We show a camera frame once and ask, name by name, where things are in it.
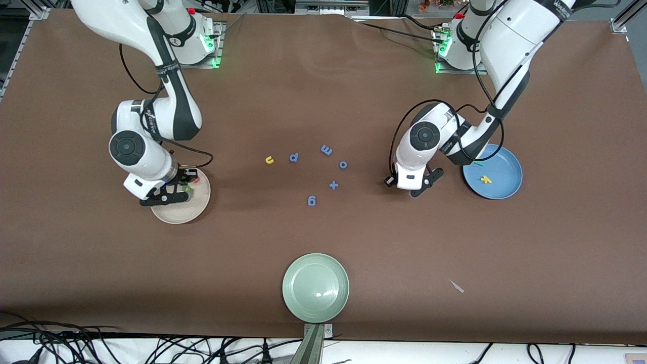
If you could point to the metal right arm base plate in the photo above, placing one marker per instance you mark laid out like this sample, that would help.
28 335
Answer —
218 35

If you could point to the white paper scrap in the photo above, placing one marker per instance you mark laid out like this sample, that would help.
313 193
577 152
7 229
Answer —
456 286

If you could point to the blue round plate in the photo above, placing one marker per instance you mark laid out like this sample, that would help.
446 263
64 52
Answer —
503 172

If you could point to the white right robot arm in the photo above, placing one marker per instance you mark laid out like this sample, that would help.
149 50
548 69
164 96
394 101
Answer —
136 151

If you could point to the orange background clutter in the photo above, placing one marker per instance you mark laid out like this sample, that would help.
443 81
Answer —
434 4

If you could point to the brown table cover sheet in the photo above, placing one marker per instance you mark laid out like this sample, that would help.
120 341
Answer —
354 237

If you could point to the aluminium frame profile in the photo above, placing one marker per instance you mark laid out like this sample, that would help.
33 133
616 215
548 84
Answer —
624 23
38 13

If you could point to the blue foam letter m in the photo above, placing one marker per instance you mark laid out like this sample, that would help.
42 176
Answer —
326 150

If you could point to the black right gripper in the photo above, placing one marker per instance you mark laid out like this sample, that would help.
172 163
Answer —
183 178

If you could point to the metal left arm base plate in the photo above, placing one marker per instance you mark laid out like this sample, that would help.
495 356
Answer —
445 72

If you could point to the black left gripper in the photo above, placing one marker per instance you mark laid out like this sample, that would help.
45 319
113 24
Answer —
390 180

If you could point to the green foam letter l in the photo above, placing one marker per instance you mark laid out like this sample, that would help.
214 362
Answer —
187 190

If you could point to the green round plate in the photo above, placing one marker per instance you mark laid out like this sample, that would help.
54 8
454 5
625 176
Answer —
316 288

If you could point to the beige round plate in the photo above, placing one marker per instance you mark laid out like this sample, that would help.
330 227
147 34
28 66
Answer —
194 210

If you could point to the grey metal rail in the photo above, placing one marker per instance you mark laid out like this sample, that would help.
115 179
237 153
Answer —
331 7

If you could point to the metal camera stand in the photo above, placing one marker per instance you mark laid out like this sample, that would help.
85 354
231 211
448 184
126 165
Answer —
311 346

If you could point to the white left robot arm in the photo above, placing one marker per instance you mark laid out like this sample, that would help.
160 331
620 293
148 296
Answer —
424 136

